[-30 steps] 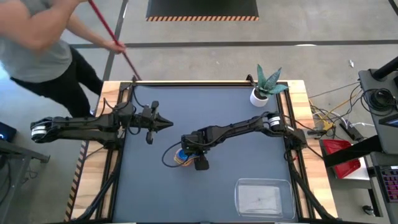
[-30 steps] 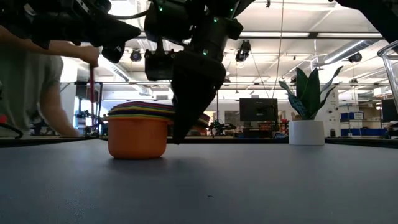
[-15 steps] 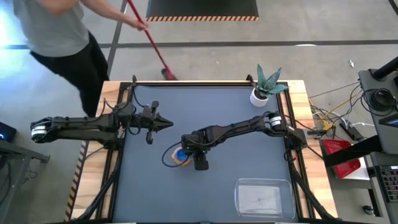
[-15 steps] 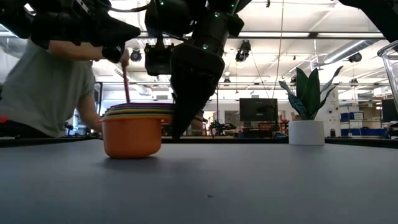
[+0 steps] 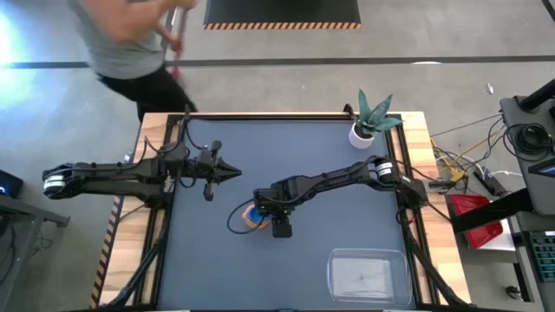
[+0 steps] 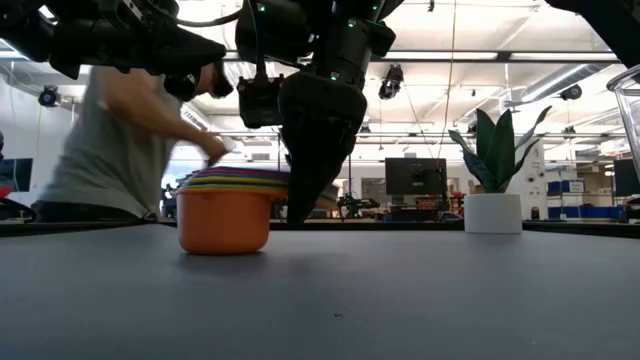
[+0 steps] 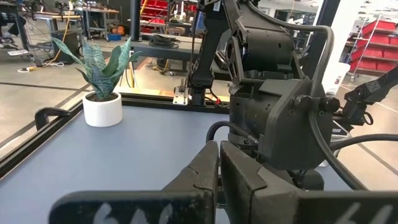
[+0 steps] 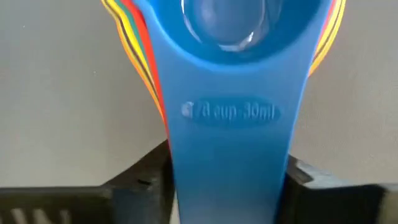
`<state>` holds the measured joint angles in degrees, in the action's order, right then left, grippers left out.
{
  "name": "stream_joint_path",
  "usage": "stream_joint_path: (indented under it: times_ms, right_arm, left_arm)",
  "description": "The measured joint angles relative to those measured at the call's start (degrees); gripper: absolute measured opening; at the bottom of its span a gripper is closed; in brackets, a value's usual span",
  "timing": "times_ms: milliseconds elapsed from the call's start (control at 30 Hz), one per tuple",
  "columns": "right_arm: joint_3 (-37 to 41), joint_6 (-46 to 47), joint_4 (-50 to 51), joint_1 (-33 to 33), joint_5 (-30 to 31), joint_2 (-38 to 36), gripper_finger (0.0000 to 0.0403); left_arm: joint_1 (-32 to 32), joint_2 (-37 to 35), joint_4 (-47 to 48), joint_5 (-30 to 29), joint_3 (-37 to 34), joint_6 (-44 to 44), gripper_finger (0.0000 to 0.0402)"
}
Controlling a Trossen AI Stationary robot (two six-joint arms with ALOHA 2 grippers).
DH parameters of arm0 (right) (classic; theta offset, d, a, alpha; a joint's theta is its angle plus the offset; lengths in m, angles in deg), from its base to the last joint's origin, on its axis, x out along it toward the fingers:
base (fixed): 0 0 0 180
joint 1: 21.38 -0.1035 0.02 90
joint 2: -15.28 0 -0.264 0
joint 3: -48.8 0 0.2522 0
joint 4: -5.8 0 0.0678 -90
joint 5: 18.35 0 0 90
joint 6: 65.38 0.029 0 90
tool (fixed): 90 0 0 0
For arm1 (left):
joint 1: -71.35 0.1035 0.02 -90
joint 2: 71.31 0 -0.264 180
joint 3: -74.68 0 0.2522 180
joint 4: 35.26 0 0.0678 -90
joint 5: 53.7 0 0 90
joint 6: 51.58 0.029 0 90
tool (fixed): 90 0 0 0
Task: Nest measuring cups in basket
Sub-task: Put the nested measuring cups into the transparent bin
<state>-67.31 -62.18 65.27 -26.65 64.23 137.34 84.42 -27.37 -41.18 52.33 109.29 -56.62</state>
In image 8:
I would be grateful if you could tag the teal plastic measuring cup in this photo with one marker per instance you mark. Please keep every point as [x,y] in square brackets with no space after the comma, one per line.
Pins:
[126,15]

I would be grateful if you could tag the orange plastic measuring cup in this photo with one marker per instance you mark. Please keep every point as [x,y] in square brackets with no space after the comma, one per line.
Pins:
[342,9]

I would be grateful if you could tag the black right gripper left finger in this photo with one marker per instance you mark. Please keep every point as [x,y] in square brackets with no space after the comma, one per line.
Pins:
[93,202]

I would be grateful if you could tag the small blue measuring cup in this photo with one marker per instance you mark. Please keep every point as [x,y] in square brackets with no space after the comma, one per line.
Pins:
[230,155]

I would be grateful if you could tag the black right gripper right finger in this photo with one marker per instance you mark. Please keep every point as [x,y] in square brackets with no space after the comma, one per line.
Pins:
[335,202]

